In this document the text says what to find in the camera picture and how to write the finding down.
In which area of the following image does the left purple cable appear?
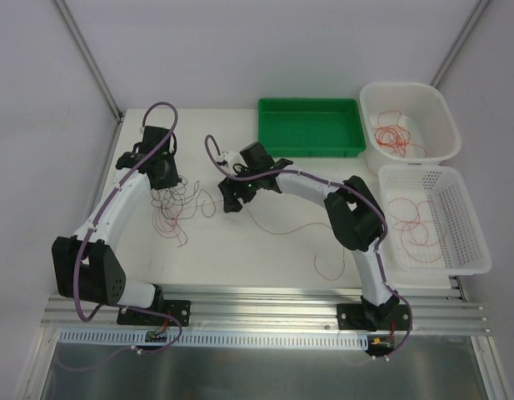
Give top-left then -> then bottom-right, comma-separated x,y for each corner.
72,101 -> 182,368

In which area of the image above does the right aluminium frame post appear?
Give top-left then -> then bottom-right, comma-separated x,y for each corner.
430,0 -> 494,89

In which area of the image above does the white slotted cable duct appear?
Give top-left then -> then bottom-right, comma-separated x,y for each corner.
59,328 -> 368,351

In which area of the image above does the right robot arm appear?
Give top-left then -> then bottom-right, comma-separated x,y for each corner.
209,142 -> 400,332

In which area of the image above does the white perforated plastic basket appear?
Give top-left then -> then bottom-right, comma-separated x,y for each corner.
378,165 -> 492,276

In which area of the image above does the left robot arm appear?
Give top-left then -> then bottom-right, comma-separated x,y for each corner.
52,126 -> 180,324

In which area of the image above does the left aluminium frame post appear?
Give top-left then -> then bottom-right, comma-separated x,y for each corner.
50,0 -> 123,121

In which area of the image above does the white solid plastic basket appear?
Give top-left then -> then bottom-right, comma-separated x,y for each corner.
359,82 -> 462,174

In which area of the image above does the aluminium frame post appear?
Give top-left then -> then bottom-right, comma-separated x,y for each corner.
430,0 -> 494,89
50,0 -> 123,121

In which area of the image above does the aluminium mounting rail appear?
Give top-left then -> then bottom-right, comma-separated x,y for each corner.
40,285 -> 493,337

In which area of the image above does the orange wire in basket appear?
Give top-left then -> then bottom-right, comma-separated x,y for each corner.
372,108 -> 428,159

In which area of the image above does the green plastic tray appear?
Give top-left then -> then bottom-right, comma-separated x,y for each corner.
257,97 -> 366,158

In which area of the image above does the separated red wire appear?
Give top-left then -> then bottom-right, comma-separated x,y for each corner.
214,199 -> 347,283
387,195 -> 449,264

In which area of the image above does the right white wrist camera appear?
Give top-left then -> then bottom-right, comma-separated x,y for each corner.
216,151 -> 242,170

